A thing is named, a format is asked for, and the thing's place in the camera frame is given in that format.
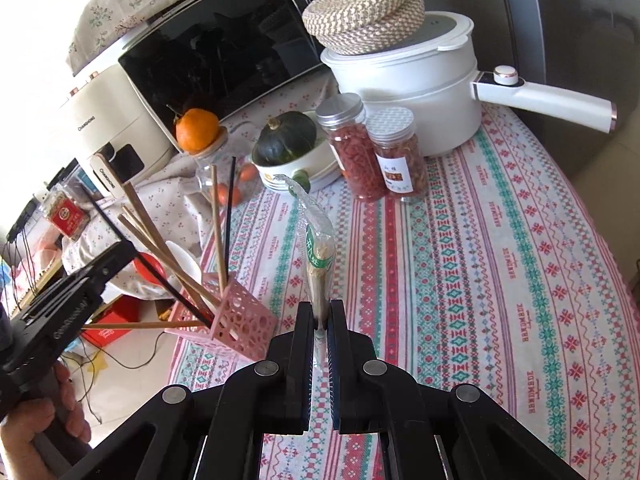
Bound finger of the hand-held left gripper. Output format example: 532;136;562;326
62;241;137;292

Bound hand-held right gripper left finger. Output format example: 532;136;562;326
92;302;316;480

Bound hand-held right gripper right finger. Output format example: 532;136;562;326
327;300;586;480

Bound red plastic spoon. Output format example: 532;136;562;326
132;252;168;288

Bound light wooden chopstick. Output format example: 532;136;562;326
209;163;227;293
117;216;203;312
120;205;201;306
80;321;213;332
122;182;216;313

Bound white plastic spoon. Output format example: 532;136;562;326
162;240;203;311

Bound black chopstick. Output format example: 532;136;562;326
87;201;215;326
223;156;238;283

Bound pink perforated utensil basket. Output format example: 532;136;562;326
165;272;278;361

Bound plastic-wrapped disposable chopsticks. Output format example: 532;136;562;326
272;172;337;376

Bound person's left hand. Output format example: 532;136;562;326
0;360;93;480

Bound red box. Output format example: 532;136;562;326
82;300;143;348

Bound red patterned packet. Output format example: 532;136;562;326
42;187;93;241

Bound clear glass jar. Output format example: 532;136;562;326
192;127;261;206

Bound white air fryer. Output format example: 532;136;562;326
57;62;176;201

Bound large orange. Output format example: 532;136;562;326
175;107;222;155

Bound patterned striped tablecloth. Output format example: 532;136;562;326
167;100;640;480

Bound dark green squash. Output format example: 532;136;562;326
251;111;318;167

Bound clear jar of red berries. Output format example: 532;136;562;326
315;92;388;204

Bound black microwave oven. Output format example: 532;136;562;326
117;0;343;153

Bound clear jar of dried fruit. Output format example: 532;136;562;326
366;107;430;203

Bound floral microwave cover cloth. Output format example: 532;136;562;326
65;0;311;77

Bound white electric pot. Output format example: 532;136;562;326
320;10;618;158

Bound woven lidded basket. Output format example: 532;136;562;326
301;0;426;56

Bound grey refrigerator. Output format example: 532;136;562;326
492;0;640;176

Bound black cable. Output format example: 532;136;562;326
65;330;173;428

